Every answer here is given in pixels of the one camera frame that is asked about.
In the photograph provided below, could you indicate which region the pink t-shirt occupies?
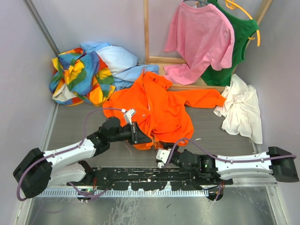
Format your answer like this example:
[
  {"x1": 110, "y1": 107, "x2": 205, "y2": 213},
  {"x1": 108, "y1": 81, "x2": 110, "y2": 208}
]
[{"x1": 164, "y1": 2, "x2": 235, "y2": 85}]

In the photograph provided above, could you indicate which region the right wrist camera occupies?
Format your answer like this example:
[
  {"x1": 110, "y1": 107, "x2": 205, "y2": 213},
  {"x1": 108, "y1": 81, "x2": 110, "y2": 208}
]
[{"x1": 156, "y1": 148, "x2": 171, "y2": 169}]

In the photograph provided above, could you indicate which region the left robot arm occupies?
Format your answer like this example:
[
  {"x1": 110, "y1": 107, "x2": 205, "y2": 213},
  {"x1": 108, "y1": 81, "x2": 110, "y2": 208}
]
[{"x1": 13, "y1": 117, "x2": 152, "y2": 201}]

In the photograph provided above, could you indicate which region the wooden clothes rack frame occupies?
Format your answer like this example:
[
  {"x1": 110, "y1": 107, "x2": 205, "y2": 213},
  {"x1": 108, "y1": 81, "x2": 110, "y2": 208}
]
[{"x1": 143, "y1": 0, "x2": 272, "y2": 93}]

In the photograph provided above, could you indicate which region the white crumpled shirt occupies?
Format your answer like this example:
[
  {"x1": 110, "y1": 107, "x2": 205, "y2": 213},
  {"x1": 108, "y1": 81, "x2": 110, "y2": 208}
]
[{"x1": 214, "y1": 74, "x2": 263, "y2": 144}]

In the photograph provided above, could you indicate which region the green tank top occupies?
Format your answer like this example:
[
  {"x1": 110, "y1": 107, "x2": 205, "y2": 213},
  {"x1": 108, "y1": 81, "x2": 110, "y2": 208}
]
[{"x1": 201, "y1": 0, "x2": 259, "y2": 86}]

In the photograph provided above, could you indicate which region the light blue shirt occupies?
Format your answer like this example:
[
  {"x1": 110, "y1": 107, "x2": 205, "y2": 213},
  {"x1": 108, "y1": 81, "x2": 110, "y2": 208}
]
[{"x1": 80, "y1": 42, "x2": 159, "y2": 91}]

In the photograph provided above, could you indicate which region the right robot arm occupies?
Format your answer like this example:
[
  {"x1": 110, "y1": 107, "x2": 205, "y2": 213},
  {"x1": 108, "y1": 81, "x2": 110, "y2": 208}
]
[{"x1": 156, "y1": 143, "x2": 300, "y2": 185}]

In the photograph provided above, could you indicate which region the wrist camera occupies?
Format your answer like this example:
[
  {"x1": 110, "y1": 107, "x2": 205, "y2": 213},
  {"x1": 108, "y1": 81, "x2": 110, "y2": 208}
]
[
  {"x1": 156, "y1": 148, "x2": 171, "y2": 169},
  {"x1": 121, "y1": 109, "x2": 136, "y2": 125}
]

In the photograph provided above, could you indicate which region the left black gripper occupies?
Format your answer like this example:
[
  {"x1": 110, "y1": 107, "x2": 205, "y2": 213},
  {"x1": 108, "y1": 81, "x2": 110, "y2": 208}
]
[{"x1": 109, "y1": 121, "x2": 151, "y2": 145}]

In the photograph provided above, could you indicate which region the multicolour crumpled cloth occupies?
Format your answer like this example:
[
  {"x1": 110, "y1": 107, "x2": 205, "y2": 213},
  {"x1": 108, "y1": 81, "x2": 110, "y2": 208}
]
[{"x1": 49, "y1": 47, "x2": 115, "y2": 106}]

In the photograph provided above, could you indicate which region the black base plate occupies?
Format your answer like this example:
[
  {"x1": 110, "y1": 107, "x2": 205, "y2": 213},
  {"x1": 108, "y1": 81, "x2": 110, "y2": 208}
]
[{"x1": 72, "y1": 167, "x2": 221, "y2": 191}]

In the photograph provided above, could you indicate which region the aluminium rail frame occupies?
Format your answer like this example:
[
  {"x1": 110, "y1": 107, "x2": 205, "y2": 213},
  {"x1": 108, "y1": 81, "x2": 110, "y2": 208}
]
[{"x1": 17, "y1": 166, "x2": 288, "y2": 225}]

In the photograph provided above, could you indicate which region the orange zip jacket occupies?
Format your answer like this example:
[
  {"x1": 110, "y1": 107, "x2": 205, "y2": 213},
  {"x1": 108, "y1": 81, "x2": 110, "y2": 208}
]
[{"x1": 103, "y1": 72, "x2": 226, "y2": 150}]

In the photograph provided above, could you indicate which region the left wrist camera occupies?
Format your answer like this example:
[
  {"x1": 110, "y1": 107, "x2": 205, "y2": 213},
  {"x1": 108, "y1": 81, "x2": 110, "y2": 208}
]
[{"x1": 121, "y1": 109, "x2": 136, "y2": 125}]

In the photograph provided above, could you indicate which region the yellow clothes hanger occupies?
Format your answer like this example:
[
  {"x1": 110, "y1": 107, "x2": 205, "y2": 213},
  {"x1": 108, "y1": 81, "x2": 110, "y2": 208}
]
[{"x1": 224, "y1": 0, "x2": 261, "y2": 47}]

